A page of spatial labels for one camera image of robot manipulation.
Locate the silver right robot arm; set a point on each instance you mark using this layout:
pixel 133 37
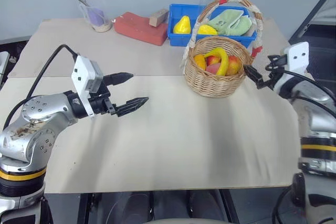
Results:
pixel 316 119

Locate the yellow mango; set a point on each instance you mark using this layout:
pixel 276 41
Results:
pixel 207 30

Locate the clear glass beaker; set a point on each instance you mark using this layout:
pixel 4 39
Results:
pixel 98 18

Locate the blue plastic bin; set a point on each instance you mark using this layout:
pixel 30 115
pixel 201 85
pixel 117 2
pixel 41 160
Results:
pixel 178 39

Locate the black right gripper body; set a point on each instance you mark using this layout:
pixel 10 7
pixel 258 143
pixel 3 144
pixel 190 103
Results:
pixel 276 73

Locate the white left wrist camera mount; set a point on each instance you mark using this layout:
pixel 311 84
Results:
pixel 83 73

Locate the white device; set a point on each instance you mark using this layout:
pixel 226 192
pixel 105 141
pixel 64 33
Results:
pixel 3 62

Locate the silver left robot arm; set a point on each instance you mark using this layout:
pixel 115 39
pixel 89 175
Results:
pixel 39 119

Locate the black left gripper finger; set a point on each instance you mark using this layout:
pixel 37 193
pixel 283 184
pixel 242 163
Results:
pixel 132 105
pixel 119 78

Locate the small wooden block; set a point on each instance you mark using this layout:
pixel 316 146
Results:
pixel 158 18

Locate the red yellow apple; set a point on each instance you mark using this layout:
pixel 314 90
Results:
pixel 234 65

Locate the yellow pear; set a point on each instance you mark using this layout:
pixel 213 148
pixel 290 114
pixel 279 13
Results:
pixel 182 26

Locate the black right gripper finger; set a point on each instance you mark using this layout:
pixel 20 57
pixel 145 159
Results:
pixel 277 59
pixel 254 75

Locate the yellow banana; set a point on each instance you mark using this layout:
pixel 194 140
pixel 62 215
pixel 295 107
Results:
pixel 223 60

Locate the orange fruit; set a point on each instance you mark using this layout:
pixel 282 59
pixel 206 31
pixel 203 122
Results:
pixel 199 61

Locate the red brick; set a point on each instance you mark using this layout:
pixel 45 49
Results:
pixel 139 30

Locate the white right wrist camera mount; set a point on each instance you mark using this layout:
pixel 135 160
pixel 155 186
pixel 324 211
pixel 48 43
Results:
pixel 298 56

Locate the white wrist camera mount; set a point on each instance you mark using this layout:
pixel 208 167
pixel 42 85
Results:
pixel 83 73
pixel 298 56

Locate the black table leg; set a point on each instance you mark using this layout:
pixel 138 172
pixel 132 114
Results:
pixel 229 205
pixel 83 208

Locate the green cloth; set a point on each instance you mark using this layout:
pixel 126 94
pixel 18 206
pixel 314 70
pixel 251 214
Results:
pixel 231 22

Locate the black metal frame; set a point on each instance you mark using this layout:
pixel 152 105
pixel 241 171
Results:
pixel 315 11

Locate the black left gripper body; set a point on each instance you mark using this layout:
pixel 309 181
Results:
pixel 101 104

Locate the purple scoop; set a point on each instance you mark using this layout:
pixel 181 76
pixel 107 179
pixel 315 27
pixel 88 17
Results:
pixel 95 16

